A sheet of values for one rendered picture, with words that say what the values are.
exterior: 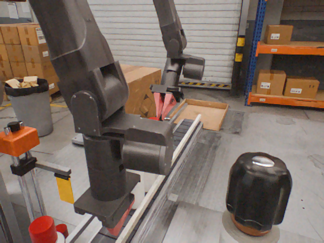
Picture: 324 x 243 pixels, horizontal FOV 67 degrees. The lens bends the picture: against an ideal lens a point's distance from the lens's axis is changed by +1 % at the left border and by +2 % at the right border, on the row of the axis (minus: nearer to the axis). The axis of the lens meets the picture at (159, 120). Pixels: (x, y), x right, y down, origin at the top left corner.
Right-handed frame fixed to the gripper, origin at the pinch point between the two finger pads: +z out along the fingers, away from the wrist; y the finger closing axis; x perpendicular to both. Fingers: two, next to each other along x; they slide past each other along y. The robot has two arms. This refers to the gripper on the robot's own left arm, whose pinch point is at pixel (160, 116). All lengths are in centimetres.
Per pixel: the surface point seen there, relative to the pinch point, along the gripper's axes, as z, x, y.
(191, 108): -27, 67, -7
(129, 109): -4.9, 14.3, -18.6
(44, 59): -110, 191, -271
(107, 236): 34.3, -11.4, -1.4
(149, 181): 19.8, -1.1, 1.9
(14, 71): -86, 192, -320
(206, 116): -20, 60, 4
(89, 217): 30.0, -19.0, -3.0
